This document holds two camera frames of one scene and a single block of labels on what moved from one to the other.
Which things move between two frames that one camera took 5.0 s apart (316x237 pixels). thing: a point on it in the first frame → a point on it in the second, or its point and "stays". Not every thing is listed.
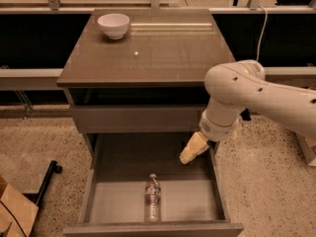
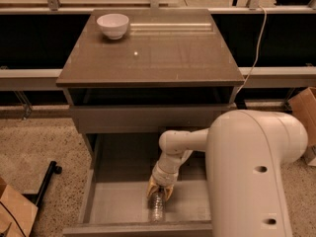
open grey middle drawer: x=194 y=195 stays
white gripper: x=215 y=129 → x=162 y=177
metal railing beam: x=39 y=78 stays
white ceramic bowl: x=115 y=25 stays
